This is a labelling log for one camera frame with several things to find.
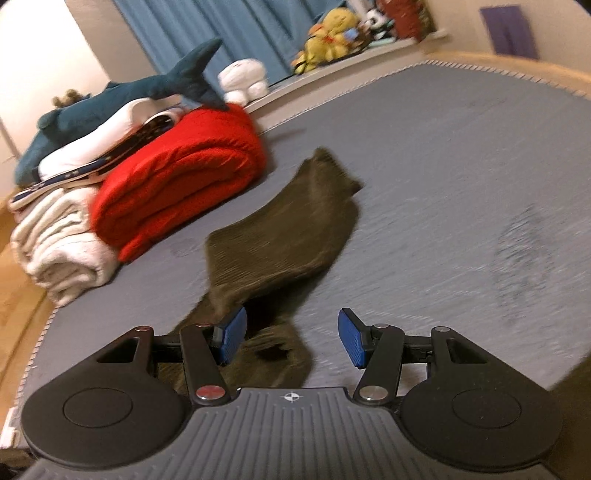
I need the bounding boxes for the black and white plush toy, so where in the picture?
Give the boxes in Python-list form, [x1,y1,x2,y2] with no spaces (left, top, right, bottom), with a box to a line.
[362,11,398,42]

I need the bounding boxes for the dark red plush toy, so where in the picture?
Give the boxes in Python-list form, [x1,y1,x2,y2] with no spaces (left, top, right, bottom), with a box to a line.
[376,0,423,42]

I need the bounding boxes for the white folded blanket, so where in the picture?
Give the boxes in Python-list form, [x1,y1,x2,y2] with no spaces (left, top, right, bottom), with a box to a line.
[10,187,116,305]

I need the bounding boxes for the olive corduroy pants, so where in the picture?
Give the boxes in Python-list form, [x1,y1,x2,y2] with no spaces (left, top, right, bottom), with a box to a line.
[157,148,365,398]

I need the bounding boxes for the grey mattress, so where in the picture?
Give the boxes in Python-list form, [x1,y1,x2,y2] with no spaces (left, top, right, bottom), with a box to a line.
[21,60,591,416]

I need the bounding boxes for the red folded blanket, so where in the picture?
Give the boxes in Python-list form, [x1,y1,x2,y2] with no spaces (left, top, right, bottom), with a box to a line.
[90,104,269,264]

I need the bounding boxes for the wooden bed frame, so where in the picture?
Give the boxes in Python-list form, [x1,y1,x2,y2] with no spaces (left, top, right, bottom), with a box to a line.
[425,48,591,100]

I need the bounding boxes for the blue curtain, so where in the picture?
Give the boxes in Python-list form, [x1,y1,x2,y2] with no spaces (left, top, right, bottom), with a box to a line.
[113,0,324,86]

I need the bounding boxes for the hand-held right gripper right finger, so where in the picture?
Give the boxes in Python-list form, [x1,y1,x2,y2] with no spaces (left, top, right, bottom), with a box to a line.
[338,308,497,407]

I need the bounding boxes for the white window ledge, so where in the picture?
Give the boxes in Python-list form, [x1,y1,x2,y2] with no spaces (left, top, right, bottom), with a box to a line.
[245,28,446,114]

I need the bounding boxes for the blue shark plush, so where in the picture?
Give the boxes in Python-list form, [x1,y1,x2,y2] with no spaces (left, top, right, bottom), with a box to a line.
[13,38,230,185]

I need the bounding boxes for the navy patterned cloth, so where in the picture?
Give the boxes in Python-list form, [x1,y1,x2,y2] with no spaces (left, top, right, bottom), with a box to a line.
[8,113,178,210]

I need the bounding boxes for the yellow plush toy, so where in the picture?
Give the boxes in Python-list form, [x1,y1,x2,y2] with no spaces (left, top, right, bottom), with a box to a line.
[292,8,361,75]

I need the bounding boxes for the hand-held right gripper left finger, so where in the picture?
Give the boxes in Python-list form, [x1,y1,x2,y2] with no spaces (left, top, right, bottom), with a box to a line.
[97,307,247,407]

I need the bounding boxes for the purple cloth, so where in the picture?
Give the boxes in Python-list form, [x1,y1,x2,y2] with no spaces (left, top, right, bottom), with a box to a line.
[480,4,539,60]

